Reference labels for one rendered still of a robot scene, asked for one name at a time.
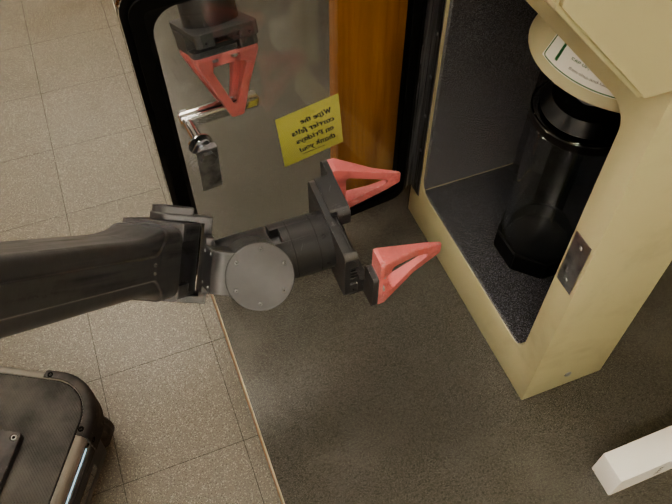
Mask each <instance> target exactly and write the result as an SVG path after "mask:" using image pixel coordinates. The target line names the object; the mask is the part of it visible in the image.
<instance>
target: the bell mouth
mask: <svg viewBox="0 0 672 504"><path fill-rule="evenodd" d="M528 43H529V48H530V51H531V54H532V56H533V59H534V60H535V62H536V64H537V65H538V67H539V68H540V69H541V71H542V72H543V73H544V74H545V75H546V76H547V77H548V78H549V79H550V80H551V81H552V82H554V83H555V84H556V85H557V86H559V87H560V88H561V89H563V90H564V91H566V92H567V93H569V94H571V95H572V96H574V97H576V98H578V99H580V100H582V101H584V102H586V103H589V104H591V105H594V106H596V107H599V108H602V109H606V110H609V111H613V112H617V113H620V109H619V105H618V103H617V100H616V98H615V97H614V95H613V94H612V93H611V92H610V90H609V89H608V88H607V87H606V86H605V85H604V84H603V83H602V82H601V81H600V80H599V79H598V78H597V76H596V75H595V74H594V73H593V72H592V71H591V70H590V69H589V68H588V67H587V66H586V65H585V64H584V63H583V61H582V60H581V59H580V58H579V57H578V56H577V55H576V54H575V53H574V52H573V51H572V50H571V49H570V47H569V46H568V45H567V44H566V43H565V42H564V41H563V40H562V39H561V38H560V37H559V36H558V35H557V34H556V32H555V31H554V30H553V29H552V28H551V27H550V26H549V25H548V24H547V23H546V22H545V21H544V20H543V19H542V17H541V16H540V15H539V14H537V16H536V17H535V18H534V20H533V22H532V24H531V26H530V29H529V34H528Z"/></svg>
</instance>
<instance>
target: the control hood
mask: <svg viewBox="0 0 672 504"><path fill-rule="evenodd" d="M544 1H545V2H546V3H547V4H548V5H549V6H550V7H551V8H552V9H553V10H554V11H555V12H556V13H557V14H558V15H559V16H560V17H561V18H562V19H563V20H564V21H565V22H566V23H567V25H568V26H569V27H570V28H571V29H572V30H573V31H574V32H575V33H576V34H577V35H578V36H579V37H580V38H581V39H582V40H583V41H584V42H585V43H586V44H587V45H588V46H589V47H590V49H591V50H592V51H593V52H594V53H595V54H596V55H597V56H598V57H599V58H600V59H601V60H602V61H603V62H604V63H605V64H606V65H607V66H608V67H609V68H610V69H611V70H612V71H613V73H614V74H615V75H616V76H617V77H618V78H619V79H620V80H621V81H622V82H623V83H624V84H625V85H626V86H627V87H628V88H629V89H630V90H631V91H632V92H633V93H634V94H635V95H636V97H637V98H639V97H642V98H649V97H652V96H655V95H659V94H662V93H666V92H669V91H672V0H544Z"/></svg>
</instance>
